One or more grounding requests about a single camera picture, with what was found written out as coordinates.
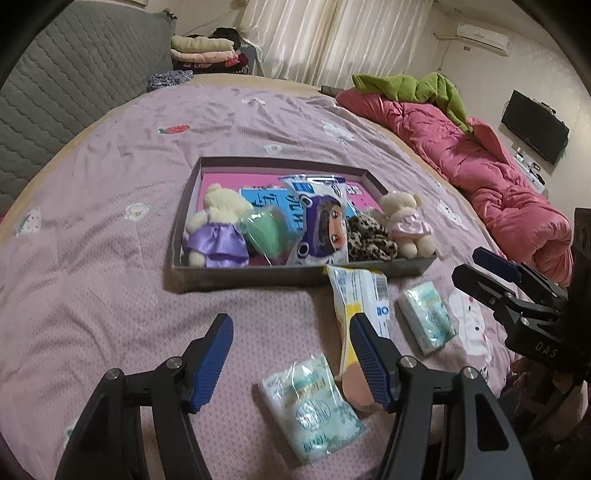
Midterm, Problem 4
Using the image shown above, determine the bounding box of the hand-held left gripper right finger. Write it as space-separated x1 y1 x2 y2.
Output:
348 313 532 480

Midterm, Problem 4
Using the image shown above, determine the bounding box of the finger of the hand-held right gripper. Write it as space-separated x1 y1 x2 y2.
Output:
451 264 561 335
472 247 571 301

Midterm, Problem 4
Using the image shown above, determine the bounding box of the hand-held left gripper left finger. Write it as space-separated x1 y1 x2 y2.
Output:
54 313 235 480

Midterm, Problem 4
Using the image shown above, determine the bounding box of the green tissue pack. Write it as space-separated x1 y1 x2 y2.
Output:
397 283 458 356

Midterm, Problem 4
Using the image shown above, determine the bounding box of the yellow and white snack packet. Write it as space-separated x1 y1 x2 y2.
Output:
325 264 391 409

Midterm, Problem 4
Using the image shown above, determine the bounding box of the clear tissue pack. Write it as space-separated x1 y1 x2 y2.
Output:
257 353 368 464

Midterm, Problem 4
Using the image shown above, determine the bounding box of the shallow brown cardboard box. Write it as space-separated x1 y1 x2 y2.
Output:
171 157 437 294

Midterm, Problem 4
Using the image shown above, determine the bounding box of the teddy bear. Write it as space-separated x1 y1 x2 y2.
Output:
182 183 252 268
379 191 435 258

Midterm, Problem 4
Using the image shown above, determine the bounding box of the leopard print scrunchie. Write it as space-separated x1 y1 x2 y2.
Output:
346 208 399 261

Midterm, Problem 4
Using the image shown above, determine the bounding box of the mint green sponge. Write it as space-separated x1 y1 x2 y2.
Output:
242 206 289 257

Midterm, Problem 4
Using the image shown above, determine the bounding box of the purple cartoon snack packet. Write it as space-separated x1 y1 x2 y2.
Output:
278 173 349 266

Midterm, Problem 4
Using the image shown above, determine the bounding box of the pink quilt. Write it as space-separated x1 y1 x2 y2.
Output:
335 87 573 287

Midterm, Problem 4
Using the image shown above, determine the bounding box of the green blanket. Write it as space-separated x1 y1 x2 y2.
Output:
352 72 474 134

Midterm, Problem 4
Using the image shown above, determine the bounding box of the pink printed bed sheet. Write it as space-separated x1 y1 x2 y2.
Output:
0 74 522 480

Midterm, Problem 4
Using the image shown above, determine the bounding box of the white air conditioner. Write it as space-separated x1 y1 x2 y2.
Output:
455 23 511 57

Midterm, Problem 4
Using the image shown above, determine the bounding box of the cream curtain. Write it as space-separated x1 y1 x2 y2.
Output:
231 0 437 93

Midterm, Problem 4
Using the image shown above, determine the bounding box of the dark patterned cloth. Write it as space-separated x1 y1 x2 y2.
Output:
147 70 195 92

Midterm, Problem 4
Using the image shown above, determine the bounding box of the pink folded cloth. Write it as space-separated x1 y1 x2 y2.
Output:
173 48 241 64

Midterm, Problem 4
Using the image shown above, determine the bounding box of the beige folded cloth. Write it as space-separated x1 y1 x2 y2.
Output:
171 36 234 53

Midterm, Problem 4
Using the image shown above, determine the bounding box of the grey quilted headboard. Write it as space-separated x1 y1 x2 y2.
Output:
0 0 174 217

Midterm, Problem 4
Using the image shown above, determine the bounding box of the black wall television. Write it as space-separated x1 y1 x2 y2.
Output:
501 90 570 166

